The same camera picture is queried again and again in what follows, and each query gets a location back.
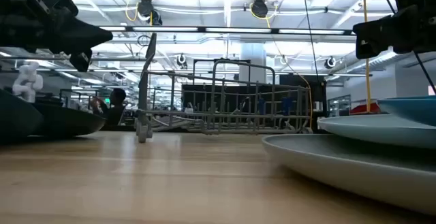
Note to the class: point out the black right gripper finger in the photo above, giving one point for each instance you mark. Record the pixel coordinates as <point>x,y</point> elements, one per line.
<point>381,33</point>

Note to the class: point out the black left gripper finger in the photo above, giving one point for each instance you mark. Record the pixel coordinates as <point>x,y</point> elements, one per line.
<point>78,35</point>
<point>81,60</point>

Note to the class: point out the large blue plate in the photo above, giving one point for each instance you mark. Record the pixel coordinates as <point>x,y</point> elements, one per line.
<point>412,110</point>

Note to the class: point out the small dark teal plate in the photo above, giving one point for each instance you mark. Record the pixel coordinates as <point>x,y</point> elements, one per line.
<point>17,118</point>

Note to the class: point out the large pale grey-blue plate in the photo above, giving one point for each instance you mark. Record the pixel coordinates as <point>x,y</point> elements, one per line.
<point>368,128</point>

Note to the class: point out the large grey plate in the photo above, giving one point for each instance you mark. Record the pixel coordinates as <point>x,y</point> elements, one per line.
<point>340,162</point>

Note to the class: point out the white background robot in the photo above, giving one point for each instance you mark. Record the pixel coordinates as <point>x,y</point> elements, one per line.
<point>27,81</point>

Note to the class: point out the person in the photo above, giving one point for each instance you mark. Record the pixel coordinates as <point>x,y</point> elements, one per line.
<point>114,110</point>

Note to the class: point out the red bin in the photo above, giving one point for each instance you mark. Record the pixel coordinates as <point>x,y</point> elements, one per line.
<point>361,109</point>

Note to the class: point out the black background cabinet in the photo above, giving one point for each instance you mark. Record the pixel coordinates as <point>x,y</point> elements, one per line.
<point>201,94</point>

